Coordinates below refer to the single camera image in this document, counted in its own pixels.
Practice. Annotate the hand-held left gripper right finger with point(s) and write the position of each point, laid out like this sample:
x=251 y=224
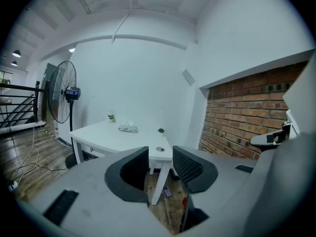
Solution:
x=190 y=169

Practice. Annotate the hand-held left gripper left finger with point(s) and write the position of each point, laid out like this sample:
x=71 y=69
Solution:
x=116 y=181

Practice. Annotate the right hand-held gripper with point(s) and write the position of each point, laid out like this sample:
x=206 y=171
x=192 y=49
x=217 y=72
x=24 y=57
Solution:
x=302 y=102

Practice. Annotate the patterned wet wipe pack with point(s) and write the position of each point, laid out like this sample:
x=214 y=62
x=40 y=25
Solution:
x=128 y=129

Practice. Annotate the purple phone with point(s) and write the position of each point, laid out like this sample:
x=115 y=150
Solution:
x=167 y=191

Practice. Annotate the small red object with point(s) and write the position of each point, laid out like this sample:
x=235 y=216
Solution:
x=184 y=201

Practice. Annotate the white table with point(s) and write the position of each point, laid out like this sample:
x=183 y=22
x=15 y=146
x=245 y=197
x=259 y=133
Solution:
x=108 y=139

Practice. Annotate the small green potted plant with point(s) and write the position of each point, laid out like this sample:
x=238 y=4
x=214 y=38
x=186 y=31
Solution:
x=161 y=130
x=111 y=118

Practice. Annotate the white power strip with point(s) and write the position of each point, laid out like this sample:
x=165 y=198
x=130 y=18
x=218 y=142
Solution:
x=12 y=186

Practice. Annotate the black standing fan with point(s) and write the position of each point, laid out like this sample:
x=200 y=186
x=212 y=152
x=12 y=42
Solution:
x=60 y=92

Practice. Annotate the black metal railing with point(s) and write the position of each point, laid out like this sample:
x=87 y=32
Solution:
x=22 y=100

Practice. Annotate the black pendant lamp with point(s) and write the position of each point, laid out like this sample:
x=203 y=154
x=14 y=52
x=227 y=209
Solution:
x=14 y=63
x=16 y=53

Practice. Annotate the grey wall panel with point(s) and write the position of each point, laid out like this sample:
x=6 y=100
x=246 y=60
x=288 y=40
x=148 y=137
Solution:
x=189 y=77

